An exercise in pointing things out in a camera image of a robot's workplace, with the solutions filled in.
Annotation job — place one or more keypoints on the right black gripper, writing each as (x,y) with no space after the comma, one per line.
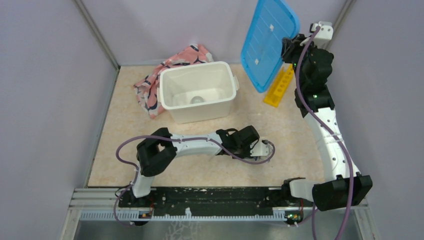
(291,46)

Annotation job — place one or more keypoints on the blue plastic bin lid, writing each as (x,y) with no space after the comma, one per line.
(272,21)

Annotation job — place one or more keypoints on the white plastic storage bin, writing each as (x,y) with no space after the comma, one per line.
(198,92)

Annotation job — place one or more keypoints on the white round ball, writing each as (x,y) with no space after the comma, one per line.
(197,100)

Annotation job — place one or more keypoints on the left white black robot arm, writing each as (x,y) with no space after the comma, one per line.
(155,153)

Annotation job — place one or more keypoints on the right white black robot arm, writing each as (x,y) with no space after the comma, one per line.
(343,182)

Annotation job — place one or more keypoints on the yellow test tube rack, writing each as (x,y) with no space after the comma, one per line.
(279,86)

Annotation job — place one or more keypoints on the pink patterned cloth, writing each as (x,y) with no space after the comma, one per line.
(146,90)

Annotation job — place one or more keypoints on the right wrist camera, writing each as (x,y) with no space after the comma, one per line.
(324,30)

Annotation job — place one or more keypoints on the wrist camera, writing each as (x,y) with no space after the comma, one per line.
(260,148)
(324,30)

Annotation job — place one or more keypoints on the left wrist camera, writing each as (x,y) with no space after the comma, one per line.
(260,148)

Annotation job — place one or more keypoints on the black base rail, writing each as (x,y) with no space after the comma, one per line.
(212,201)

